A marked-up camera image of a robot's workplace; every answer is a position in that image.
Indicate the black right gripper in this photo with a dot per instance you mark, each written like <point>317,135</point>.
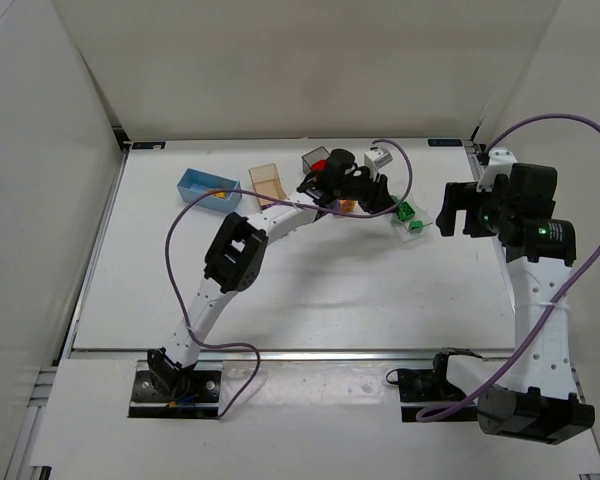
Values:
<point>460,201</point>

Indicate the right aluminium frame rail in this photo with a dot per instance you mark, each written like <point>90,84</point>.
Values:
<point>478,161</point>

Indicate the aluminium table edge rail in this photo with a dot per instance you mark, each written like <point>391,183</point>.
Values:
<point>293,355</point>

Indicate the clear transparent container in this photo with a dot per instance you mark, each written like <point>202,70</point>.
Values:
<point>401,227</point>

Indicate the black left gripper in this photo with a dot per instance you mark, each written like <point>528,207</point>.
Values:
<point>375,190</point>

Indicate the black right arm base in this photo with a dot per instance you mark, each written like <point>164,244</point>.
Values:
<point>427,386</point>

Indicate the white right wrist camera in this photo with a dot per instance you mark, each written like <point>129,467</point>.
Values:
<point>500,162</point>

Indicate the green printed lego brick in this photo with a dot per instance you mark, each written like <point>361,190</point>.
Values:
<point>404,212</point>

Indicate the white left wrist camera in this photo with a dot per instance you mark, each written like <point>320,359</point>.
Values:
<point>376,158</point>

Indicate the grey transparent container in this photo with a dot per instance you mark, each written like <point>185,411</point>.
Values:
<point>313,156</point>

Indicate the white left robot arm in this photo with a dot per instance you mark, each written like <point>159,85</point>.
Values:
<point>235,256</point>

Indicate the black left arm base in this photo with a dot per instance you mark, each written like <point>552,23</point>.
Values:
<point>195,397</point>

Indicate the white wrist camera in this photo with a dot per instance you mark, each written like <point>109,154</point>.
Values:
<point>376,158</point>
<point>500,162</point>

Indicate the blue rectangular container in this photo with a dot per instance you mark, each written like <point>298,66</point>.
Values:
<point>195,184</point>

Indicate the red round lego piece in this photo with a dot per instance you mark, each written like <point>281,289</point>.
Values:
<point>318,166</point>

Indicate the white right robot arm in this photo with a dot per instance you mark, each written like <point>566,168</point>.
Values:
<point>533,395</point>

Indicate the purple orange lego piece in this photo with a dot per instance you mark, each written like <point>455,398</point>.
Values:
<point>345,206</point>

